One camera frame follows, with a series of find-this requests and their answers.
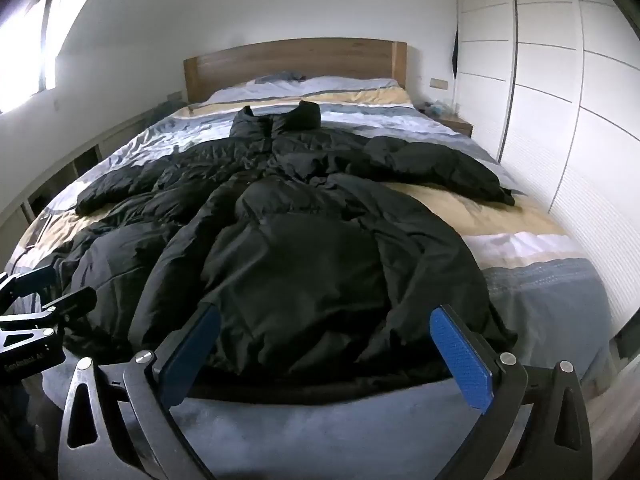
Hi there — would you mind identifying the window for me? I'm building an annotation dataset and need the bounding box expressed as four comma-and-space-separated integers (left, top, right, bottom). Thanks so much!
0, 0, 64, 113

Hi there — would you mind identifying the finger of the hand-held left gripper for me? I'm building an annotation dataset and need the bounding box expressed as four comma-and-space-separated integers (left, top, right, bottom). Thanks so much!
0, 287, 98, 334
0, 265, 57, 312

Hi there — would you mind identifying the wooden headboard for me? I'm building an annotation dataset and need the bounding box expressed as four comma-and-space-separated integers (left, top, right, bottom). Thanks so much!
183, 37, 408, 106

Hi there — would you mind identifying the wooden nightstand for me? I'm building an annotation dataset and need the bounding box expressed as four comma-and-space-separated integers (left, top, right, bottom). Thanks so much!
440, 114, 474, 137

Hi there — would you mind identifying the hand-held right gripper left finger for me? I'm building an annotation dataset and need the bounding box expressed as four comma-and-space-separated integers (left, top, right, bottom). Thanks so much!
56, 304, 223, 480

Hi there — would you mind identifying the green cloth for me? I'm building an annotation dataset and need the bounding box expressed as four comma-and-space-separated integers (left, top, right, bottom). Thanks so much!
145, 100, 189, 127

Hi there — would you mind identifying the cluster of small toiletry items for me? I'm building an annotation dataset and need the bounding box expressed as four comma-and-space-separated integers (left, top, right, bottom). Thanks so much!
420, 101, 461, 117

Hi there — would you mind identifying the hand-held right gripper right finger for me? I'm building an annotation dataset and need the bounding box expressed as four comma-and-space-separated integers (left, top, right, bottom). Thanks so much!
429, 304, 594, 480

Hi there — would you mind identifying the light blue pillow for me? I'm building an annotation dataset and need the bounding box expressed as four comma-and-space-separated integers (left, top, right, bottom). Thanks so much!
299, 76, 402, 93
200, 84, 306, 107

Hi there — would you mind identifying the white wardrobe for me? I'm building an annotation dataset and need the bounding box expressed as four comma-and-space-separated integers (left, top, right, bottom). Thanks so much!
452, 0, 640, 316

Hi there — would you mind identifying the black down jacket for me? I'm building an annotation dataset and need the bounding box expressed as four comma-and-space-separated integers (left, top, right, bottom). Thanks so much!
47, 101, 518, 387

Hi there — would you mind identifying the bed with striped duvet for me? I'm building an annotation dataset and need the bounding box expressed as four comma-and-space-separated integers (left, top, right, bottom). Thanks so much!
0, 87, 617, 480

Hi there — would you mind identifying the low white shelf unit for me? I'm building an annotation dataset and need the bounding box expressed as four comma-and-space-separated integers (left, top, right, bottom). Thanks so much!
0, 109, 152, 261

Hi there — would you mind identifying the grey cloth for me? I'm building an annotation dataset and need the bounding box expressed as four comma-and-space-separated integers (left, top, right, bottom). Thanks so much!
255, 71, 307, 85

